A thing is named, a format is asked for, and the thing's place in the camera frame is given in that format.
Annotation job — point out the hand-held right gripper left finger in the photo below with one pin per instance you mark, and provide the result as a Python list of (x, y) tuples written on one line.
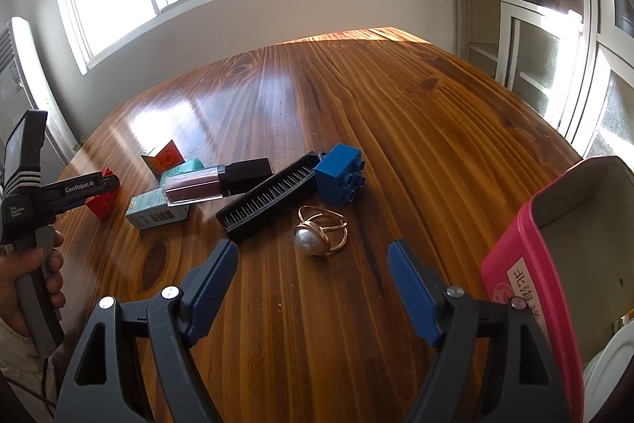
[(213, 284)]

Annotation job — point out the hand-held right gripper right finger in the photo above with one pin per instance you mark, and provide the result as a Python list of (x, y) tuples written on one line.
[(411, 289)]

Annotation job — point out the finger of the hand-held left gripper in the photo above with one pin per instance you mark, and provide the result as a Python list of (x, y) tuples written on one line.
[(110, 187)]

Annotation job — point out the red toy block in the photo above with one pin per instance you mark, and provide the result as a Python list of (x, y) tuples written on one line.
[(101, 205)]

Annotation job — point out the pink cardboard box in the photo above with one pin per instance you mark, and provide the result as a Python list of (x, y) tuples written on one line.
[(515, 264)]

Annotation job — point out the person's left forearm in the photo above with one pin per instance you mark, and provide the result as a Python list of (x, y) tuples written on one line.
[(20, 363)]

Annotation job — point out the wooden desktop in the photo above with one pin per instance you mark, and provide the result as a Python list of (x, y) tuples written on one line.
[(346, 96)]

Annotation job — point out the person's left hand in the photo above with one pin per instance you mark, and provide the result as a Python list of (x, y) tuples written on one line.
[(57, 264)]

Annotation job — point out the light teal barcode box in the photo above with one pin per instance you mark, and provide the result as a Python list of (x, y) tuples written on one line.
[(153, 215)]

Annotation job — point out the green orange cube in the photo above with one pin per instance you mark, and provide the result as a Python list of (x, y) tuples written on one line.
[(166, 158)]

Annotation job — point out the lip gloss tube black cap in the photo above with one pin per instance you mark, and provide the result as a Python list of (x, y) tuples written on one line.
[(198, 185)]

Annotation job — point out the white standing air conditioner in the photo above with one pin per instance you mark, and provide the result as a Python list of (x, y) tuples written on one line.
[(20, 71)]

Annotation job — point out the black comb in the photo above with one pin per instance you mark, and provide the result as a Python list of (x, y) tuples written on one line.
[(267, 197)]

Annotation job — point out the blue toy block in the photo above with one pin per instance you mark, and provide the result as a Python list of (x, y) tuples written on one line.
[(337, 170)]

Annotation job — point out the white tape roll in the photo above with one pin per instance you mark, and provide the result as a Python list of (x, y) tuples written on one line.
[(609, 368)]

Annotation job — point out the white glass-door cabinet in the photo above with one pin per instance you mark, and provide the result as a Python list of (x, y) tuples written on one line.
[(535, 56)]

